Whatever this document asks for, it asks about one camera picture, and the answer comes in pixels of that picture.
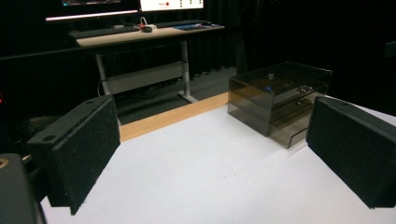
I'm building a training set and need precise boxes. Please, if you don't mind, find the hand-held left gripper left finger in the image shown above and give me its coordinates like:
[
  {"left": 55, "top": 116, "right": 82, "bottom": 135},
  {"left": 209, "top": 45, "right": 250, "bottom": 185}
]
[{"left": 26, "top": 94, "right": 121, "bottom": 217}]

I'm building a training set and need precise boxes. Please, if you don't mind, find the computer monitor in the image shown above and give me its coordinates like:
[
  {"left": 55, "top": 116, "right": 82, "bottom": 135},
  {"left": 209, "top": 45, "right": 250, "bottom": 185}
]
[
  {"left": 139, "top": 0, "right": 205, "bottom": 13},
  {"left": 45, "top": 0, "right": 140, "bottom": 22}
]

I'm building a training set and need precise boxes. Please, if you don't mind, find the smoked transparent drawer box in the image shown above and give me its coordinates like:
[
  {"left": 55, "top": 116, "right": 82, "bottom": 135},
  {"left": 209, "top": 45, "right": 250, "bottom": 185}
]
[{"left": 227, "top": 61, "right": 334, "bottom": 149}]

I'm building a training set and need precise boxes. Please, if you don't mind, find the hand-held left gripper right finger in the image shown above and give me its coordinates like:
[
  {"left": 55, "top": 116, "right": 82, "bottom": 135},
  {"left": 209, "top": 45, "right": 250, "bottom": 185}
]
[{"left": 305, "top": 95, "right": 396, "bottom": 209}]

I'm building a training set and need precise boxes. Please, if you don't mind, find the white cable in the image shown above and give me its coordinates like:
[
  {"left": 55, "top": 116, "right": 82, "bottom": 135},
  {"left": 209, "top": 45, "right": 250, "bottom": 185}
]
[{"left": 138, "top": 16, "right": 158, "bottom": 30}]

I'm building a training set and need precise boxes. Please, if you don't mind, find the blue mouse pad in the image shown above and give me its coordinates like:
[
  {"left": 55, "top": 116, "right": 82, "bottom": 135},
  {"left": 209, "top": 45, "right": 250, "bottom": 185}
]
[{"left": 172, "top": 22, "right": 213, "bottom": 32}]

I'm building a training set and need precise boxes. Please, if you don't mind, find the wooden desk with white legs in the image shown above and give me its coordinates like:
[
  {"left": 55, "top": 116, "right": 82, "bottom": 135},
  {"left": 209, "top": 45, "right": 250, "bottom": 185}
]
[{"left": 75, "top": 23, "right": 226, "bottom": 105}]

